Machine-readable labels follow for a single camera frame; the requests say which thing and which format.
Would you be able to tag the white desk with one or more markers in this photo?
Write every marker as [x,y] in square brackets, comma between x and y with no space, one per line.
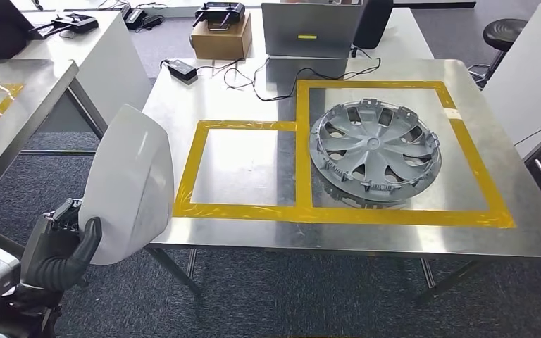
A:
[532,70]
[406,42]
[102,70]

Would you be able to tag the small yellow tape square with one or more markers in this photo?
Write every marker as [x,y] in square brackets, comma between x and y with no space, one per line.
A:
[242,125]

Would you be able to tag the large yellow tape square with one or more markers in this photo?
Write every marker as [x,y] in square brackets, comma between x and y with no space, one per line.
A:
[368,84]

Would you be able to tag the cardboard box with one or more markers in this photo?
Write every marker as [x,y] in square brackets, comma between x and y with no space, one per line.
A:
[221,44]

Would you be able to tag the black round stool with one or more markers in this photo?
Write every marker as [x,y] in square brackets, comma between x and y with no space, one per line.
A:
[504,32]

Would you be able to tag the silver laptop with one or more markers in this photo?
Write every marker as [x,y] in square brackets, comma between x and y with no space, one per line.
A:
[308,23]

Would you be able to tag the black power adapter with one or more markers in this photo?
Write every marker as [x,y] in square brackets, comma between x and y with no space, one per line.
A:
[182,70]

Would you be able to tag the white curved plastic part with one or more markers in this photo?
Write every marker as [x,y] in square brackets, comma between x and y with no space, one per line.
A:
[130,186]

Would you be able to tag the black chargers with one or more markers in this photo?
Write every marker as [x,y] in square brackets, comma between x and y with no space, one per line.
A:
[135,17]

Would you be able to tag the white tape piece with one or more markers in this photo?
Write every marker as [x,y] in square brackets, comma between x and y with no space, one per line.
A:
[452,114]

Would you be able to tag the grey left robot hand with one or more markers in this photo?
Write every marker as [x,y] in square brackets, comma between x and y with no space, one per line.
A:
[56,242]

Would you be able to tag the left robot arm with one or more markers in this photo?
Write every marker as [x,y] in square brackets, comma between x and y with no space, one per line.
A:
[60,275]

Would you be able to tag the grey wheel cover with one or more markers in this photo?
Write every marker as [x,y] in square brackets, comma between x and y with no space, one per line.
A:
[373,149]

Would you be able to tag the black remote controller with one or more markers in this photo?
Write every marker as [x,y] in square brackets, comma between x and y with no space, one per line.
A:
[77,23]
[219,11]

